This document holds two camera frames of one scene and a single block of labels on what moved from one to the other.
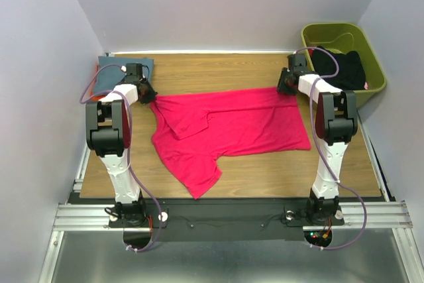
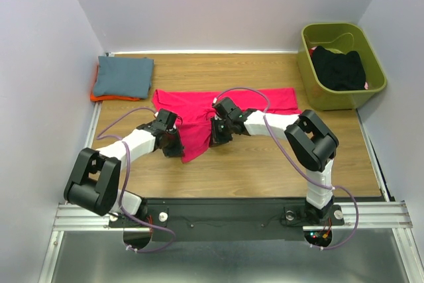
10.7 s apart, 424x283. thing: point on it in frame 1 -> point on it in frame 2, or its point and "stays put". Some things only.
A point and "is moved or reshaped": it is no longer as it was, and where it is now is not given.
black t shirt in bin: x=351 y=75 stays put
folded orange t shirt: x=93 y=95 stays put
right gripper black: x=282 y=87 -> x=215 y=138
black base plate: x=225 y=221 stays put
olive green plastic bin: x=347 y=37 stays put
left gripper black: x=151 y=95 -> x=177 y=150
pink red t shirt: x=191 y=132 is moved or reshaped
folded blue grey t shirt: x=112 y=69 stays put
